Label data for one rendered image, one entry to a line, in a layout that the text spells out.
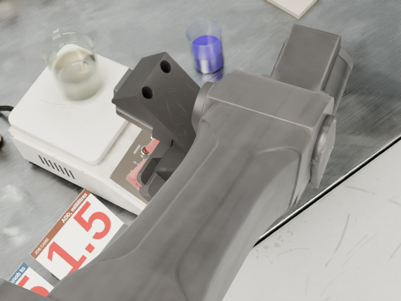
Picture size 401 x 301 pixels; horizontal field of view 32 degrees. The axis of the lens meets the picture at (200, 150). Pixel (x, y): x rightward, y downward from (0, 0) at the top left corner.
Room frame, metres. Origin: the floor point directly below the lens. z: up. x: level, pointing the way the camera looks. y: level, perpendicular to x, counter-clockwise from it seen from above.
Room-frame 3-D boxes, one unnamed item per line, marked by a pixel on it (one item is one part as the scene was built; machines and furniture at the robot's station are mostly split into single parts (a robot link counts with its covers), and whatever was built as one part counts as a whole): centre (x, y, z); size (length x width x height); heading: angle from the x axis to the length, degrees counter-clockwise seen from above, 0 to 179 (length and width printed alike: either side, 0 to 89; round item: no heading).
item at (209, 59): (0.53, -0.03, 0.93); 0.04 x 0.04 x 0.06
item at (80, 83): (0.46, 0.11, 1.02); 0.06 x 0.05 x 0.08; 90
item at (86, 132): (0.44, 0.12, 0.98); 0.12 x 0.12 x 0.01; 51
